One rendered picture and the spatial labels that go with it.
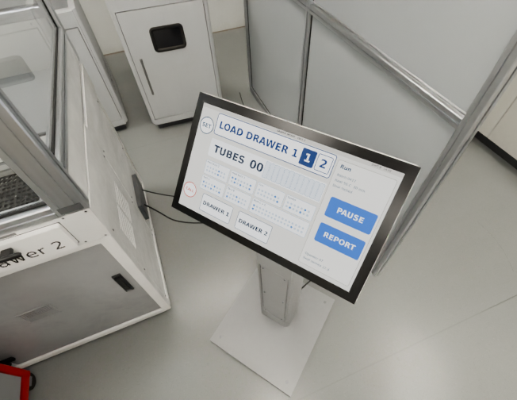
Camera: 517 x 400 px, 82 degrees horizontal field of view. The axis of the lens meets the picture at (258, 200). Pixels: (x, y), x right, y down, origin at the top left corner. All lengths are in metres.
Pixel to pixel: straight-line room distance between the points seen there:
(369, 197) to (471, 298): 1.44
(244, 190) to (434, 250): 1.53
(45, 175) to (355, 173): 0.71
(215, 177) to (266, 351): 1.05
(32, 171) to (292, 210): 0.61
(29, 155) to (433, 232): 1.98
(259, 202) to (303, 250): 0.15
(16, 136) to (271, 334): 1.29
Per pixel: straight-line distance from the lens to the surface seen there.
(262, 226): 0.70
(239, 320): 1.64
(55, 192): 0.92
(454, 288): 1.99
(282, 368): 1.59
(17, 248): 1.06
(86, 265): 1.22
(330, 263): 0.67
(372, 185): 0.62
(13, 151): 0.84
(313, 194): 0.65
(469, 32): 1.06
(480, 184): 2.54
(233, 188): 0.72
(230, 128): 0.72
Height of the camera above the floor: 1.60
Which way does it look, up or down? 52 degrees down
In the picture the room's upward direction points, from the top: 4 degrees counter-clockwise
